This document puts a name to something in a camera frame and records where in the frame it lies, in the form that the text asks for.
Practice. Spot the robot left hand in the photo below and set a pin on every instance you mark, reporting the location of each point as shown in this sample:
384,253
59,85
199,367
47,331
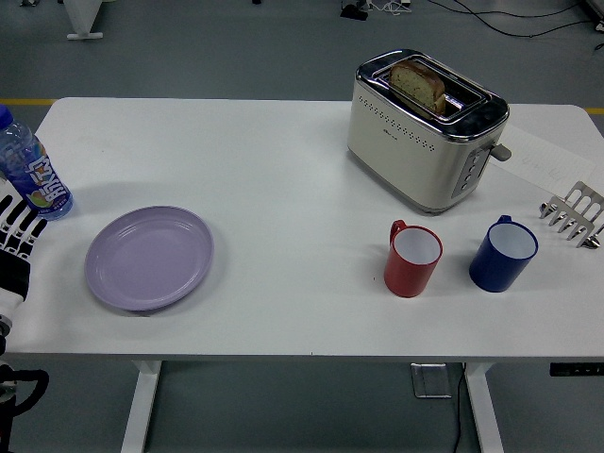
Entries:
14,273

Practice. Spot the purple plastic plate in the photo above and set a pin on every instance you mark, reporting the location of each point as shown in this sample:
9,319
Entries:
148,257

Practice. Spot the silver metal rack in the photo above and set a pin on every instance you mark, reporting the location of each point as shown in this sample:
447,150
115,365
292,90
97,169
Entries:
582,200

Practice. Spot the bread slice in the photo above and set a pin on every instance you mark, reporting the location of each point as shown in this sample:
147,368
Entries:
417,85

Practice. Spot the blue mug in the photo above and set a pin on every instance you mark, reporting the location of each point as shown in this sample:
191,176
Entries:
495,271

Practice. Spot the blue drink bottle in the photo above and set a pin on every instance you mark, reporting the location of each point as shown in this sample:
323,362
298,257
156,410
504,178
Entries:
38,184

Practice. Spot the metal floor socket plate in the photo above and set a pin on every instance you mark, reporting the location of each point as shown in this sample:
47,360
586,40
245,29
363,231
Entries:
430,381

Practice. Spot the red mug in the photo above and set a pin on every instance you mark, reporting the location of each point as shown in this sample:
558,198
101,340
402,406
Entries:
406,278

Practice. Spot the cream and chrome toaster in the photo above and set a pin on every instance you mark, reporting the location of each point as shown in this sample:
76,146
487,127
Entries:
406,160

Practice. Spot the black table control panel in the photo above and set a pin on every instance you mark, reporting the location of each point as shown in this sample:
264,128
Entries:
575,369

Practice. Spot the white stand foot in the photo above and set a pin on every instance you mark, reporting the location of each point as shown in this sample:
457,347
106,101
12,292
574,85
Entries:
82,19

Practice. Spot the black floor device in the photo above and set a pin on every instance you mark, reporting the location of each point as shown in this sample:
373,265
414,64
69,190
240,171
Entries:
354,11

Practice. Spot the white paper sheet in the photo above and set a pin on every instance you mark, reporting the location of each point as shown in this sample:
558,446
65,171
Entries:
542,160

